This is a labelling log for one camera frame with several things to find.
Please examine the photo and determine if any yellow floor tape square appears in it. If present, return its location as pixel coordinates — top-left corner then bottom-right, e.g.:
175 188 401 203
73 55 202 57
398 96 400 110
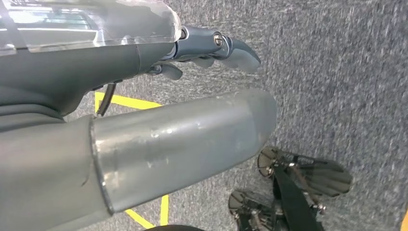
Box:
94 91 169 230

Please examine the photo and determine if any black robot left foot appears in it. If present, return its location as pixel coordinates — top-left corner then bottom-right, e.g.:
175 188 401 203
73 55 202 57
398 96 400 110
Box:
257 146 353 231

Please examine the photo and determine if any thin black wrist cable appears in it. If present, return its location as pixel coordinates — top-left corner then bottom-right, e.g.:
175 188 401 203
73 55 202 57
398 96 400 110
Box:
95 83 116 116

